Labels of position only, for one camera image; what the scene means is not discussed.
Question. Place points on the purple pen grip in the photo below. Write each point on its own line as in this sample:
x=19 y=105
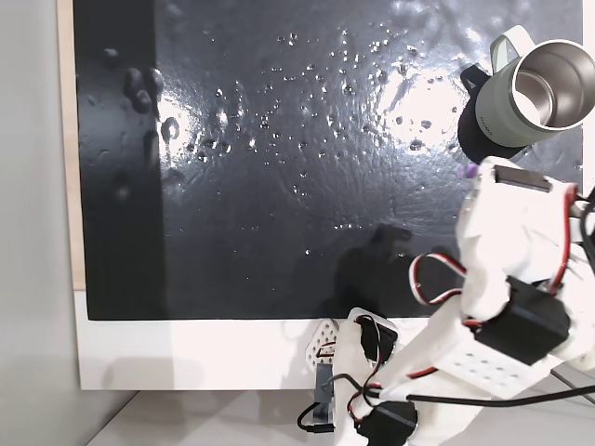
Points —
x=469 y=171

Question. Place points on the pale green steel mug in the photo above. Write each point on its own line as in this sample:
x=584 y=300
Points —
x=502 y=107

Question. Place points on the black table mat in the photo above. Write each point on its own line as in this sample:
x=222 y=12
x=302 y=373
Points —
x=279 y=186

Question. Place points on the grey table clamp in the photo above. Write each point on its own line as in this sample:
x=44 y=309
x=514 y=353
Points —
x=323 y=388

